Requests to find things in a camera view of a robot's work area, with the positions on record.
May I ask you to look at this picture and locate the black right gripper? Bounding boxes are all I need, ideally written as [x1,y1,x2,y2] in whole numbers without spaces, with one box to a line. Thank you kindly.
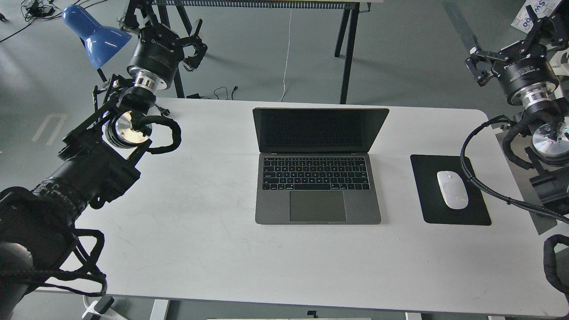
[465,5,559,105]

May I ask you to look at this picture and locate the black floor cables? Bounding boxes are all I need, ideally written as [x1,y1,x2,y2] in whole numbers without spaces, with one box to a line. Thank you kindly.
[0,0,107,43]

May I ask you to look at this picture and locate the white cardboard box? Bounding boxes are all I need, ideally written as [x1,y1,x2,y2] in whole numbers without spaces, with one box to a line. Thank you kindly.
[511,0,563,35]

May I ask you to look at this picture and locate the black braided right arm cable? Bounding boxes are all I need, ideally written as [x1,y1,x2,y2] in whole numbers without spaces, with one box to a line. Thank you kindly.
[460,115,569,224]

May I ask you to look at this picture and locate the black mouse pad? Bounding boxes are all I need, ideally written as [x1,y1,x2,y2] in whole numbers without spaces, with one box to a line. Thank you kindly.
[410,154,492,226]

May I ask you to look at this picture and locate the white computer mouse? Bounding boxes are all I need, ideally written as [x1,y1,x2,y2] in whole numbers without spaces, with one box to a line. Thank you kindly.
[437,171,469,210]

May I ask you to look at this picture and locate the black cable on floor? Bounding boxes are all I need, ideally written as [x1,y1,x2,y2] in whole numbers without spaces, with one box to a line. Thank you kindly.
[187,85,239,101]

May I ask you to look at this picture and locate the grey laptop computer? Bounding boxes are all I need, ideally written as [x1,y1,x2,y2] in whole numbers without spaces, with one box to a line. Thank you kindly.
[252,108,389,225]

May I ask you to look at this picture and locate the blue desk lamp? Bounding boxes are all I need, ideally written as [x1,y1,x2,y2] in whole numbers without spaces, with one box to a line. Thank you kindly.
[62,4,132,82]

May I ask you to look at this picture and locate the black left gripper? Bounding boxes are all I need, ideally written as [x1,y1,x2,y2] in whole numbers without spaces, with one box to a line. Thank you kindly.
[127,19,208,90]

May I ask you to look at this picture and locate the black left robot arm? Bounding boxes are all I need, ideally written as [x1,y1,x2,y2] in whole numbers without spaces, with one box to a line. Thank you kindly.
[1,20,208,320]

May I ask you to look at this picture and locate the white hanging cable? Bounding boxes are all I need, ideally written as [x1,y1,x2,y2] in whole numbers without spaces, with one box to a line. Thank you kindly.
[278,9,293,103]

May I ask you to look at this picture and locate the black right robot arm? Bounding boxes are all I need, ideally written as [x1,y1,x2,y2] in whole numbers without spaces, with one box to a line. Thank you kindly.
[465,0,568,216]

